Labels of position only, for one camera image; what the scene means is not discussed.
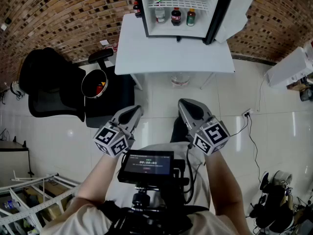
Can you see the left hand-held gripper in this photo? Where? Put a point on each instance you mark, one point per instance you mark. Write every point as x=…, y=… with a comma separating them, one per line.
x=111, y=141

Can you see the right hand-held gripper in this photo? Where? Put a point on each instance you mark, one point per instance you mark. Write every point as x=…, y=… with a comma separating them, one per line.
x=211, y=137

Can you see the orange-capped tea bottle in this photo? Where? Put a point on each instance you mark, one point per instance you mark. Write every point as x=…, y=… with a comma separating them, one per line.
x=191, y=18

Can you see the red-capped cola bottle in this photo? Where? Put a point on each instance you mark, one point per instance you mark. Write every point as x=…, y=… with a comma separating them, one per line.
x=137, y=8
x=176, y=16

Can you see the clear water bottle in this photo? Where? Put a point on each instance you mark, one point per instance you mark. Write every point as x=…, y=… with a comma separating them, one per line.
x=160, y=15

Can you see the person's right forearm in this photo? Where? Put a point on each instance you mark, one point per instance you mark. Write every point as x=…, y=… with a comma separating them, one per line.
x=222, y=185

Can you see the person's left forearm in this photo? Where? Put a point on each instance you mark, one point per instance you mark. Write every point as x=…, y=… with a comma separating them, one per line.
x=100, y=177

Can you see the person's black trouser leg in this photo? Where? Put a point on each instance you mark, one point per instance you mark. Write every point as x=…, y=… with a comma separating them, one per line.
x=178, y=131

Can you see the large clear water jug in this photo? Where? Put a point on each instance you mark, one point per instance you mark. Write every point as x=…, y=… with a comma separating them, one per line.
x=180, y=80

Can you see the chest-mounted monitor screen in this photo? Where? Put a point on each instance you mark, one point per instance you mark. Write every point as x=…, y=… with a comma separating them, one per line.
x=146, y=165

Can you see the white power strip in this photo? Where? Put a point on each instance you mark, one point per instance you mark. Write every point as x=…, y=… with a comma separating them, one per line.
x=247, y=112

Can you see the white table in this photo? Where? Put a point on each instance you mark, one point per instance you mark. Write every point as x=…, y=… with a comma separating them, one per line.
x=171, y=55

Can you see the black mini fridge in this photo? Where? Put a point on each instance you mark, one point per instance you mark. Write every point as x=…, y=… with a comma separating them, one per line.
x=178, y=30

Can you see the black mesh office chair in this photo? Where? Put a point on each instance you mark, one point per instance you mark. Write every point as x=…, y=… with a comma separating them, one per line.
x=49, y=82

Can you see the white box appliance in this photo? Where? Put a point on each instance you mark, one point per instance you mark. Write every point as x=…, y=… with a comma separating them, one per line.
x=288, y=67

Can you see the white bucket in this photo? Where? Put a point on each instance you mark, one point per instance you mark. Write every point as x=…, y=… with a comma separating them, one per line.
x=282, y=179

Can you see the black fridge door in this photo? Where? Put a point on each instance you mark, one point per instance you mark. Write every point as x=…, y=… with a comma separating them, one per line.
x=234, y=13

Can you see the person's white shirt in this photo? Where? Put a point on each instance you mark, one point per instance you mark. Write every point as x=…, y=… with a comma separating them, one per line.
x=80, y=221

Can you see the grey desk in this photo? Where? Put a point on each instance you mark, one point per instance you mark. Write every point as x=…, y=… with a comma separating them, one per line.
x=12, y=155

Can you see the black bag pile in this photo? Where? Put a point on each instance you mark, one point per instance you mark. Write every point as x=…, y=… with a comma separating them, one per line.
x=274, y=209

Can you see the white metal rack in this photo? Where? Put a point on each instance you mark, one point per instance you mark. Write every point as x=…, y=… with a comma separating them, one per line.
x=29, y=202

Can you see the plastic bottle with blue label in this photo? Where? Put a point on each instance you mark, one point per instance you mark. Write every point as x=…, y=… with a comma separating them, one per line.
x=11, y=204

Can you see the white wall socket plate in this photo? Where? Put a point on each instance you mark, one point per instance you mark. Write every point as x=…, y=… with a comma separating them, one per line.
x=104, y=42

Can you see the black chest camera rig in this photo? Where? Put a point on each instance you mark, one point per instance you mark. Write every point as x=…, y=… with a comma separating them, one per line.
x=159, y=204

